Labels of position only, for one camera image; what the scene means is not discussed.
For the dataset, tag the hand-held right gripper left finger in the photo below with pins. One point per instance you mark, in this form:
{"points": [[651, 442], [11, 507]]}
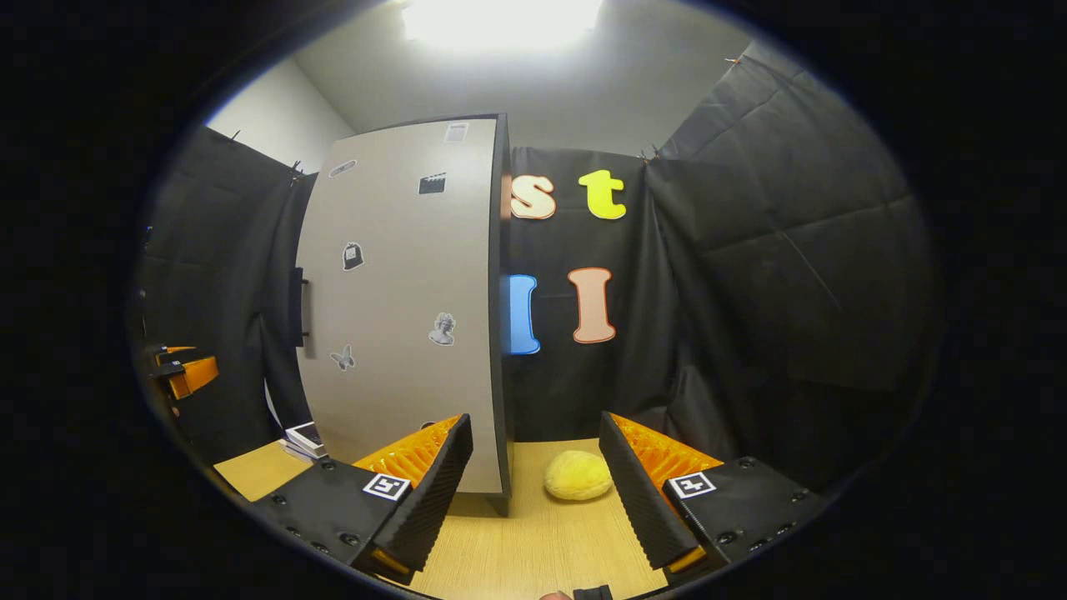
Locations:
{"points": [[433, 492]]}

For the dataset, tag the bright ceiling light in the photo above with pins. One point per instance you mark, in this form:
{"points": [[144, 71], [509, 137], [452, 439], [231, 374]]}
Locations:
{"points": [[500, 23]]}

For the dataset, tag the black backdrop cloth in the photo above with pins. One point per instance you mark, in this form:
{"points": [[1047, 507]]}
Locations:
{"points": [[775, 250]]}

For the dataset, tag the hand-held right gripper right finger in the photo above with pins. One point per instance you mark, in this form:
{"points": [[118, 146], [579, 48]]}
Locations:
{"points": [[642, 492]]}

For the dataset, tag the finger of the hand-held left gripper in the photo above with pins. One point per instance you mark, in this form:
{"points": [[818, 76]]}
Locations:
{"points": [[198, 375], [175, 351]]}

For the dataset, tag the stack of small books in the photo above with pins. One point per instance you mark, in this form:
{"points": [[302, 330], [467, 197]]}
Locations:
{"points": [[307, 442]]}

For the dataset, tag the yellow round sponge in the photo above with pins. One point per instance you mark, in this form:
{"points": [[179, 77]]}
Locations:
{"points": [[578, 476]]}

